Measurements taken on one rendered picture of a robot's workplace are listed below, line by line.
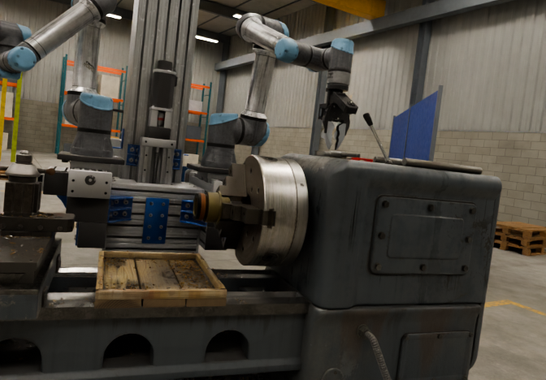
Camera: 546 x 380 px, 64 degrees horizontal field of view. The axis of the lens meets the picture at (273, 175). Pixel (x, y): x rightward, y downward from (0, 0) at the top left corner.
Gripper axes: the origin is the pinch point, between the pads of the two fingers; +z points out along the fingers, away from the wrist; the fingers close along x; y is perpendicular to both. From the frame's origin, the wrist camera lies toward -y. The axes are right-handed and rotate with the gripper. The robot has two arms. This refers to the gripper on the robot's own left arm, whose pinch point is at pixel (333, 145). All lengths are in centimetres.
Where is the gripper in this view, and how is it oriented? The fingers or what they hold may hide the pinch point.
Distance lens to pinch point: 149.0
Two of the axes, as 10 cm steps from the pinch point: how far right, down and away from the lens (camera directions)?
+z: -1.1, 9.9, 0.5
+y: -3.5, -0.9, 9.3
